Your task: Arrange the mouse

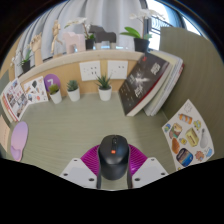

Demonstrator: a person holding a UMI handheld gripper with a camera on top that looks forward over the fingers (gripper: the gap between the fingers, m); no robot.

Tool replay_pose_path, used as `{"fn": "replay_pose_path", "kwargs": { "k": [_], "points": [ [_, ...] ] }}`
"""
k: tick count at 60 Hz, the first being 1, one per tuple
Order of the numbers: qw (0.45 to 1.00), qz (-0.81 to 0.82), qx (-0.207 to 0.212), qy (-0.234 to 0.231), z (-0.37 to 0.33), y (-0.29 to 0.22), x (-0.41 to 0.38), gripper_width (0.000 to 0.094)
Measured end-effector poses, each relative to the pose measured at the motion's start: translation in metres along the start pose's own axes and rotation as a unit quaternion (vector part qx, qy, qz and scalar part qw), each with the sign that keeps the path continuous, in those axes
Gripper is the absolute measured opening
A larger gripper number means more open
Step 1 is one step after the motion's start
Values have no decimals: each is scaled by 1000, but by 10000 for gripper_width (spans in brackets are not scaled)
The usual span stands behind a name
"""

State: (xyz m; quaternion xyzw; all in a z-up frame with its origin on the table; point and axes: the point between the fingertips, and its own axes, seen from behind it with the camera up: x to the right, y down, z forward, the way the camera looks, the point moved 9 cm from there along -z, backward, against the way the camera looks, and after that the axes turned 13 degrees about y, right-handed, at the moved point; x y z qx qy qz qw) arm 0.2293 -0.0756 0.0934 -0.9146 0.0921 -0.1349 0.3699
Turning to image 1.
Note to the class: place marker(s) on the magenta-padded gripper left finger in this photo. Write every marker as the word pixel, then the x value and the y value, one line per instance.
pixel 76 170

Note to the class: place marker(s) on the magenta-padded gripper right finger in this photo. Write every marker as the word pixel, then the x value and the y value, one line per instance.
pixel 151 170

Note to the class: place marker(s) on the black computer mouse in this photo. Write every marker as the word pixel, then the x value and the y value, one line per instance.
pixel 113 160

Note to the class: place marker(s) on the lilac round mouse pad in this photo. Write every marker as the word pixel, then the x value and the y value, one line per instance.
pixel 19 140

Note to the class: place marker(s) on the food sticker sheet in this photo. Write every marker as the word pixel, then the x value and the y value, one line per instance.
pixel 188 136

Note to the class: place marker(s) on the small succulent in white pot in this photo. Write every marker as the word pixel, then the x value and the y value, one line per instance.
pixel 73 94
pixel 56 96
pixel 105 92

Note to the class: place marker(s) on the tan notebook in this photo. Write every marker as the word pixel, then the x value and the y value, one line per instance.
pixel 4 133

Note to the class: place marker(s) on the black cover book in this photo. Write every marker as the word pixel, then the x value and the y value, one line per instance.
pixel 141 83

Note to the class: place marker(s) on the red-edged white book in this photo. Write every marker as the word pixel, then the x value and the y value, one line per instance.
pixel 173 83

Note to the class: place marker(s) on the white assorted sticker sheet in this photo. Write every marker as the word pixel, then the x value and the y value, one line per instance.
pixel 36 90

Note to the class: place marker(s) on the red and white magazine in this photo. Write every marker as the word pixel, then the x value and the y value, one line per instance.
pixel 15 100

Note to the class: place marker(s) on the light wooden desk shelf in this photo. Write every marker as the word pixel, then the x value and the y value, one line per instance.
pixel 100 55

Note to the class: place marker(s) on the pink horse figure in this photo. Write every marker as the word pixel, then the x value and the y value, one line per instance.
pixel 74 41

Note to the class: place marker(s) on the wooden hand model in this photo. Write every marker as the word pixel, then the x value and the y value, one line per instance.
pixel 36 46

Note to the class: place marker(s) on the dark horse figure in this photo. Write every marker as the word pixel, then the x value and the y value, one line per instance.
pixel 103 35

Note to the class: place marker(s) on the wooden artist mannequin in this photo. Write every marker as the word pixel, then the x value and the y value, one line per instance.
pixel 56 33

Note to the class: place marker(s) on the grey curtain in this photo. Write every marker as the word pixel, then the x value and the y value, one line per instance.
pixel 106 13

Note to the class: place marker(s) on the white wall power outlet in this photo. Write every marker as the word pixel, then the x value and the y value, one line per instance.
pixel 117 69
pixel 90 70

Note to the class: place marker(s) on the glass window with dark frame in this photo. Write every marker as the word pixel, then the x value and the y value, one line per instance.
pixel 163 20

